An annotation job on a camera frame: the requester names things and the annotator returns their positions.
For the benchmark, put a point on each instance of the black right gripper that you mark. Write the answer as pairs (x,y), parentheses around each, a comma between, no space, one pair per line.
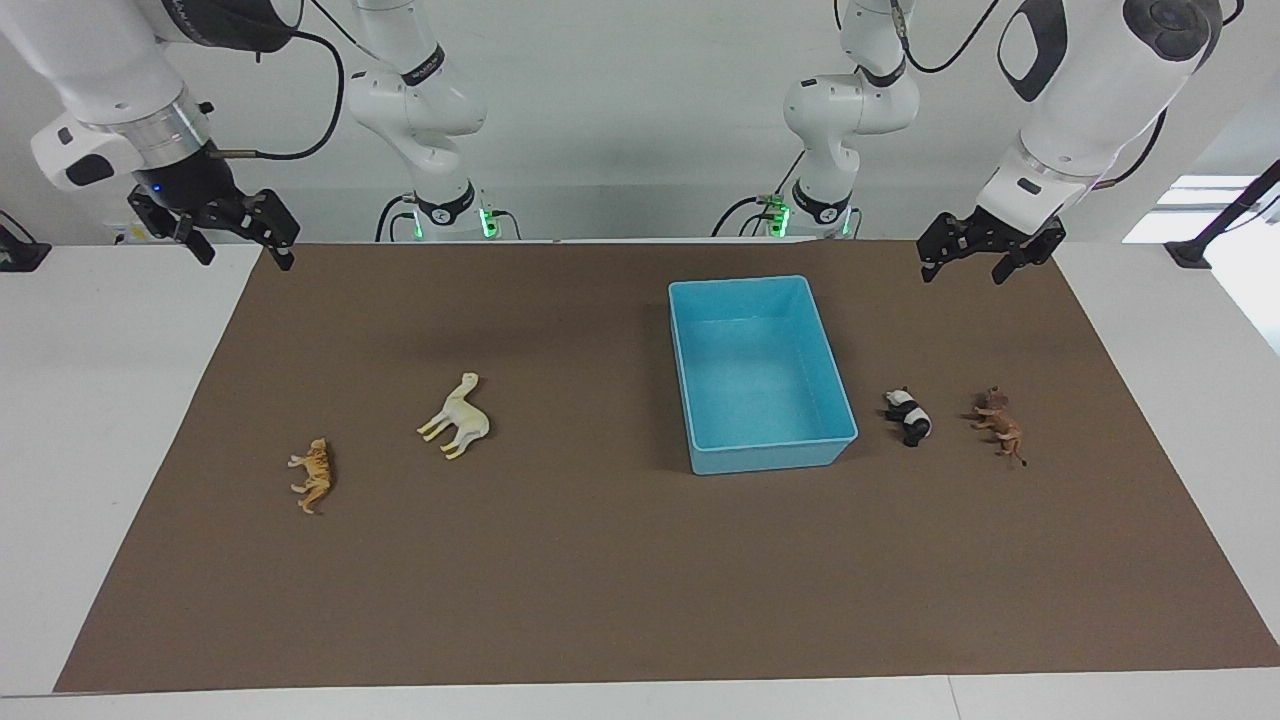
(190,180)

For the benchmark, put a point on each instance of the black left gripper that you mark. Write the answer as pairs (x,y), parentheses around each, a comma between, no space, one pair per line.
(1015,235)

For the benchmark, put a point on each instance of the brown lion toy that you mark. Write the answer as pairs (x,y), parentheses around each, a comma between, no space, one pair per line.
(1002,424)

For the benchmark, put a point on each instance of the black white panda toy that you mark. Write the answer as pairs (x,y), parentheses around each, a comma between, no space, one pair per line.
(910,417)

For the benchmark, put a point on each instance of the orange tiger toy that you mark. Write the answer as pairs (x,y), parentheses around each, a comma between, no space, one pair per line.
(316,476)

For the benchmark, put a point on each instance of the cream camel toy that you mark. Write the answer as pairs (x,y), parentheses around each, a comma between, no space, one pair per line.
(460,415)

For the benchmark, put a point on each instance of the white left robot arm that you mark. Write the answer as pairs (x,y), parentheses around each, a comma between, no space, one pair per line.
(1070,110)

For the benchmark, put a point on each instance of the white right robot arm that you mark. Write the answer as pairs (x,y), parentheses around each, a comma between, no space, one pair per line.
(100,60)

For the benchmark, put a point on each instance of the light blue storage box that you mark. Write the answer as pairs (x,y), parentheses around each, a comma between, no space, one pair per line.
(755,375)

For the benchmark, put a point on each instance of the brown table mat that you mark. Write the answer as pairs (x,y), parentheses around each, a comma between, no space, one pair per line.
(560,560)

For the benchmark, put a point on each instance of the white wall socket box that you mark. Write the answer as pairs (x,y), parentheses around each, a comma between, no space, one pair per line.
(120,236)

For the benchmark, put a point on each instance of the black clamp mount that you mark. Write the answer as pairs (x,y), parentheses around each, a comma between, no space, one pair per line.
(18,255)

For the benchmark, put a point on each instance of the black camera stand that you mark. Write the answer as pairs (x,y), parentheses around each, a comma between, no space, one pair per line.
(1215,225)

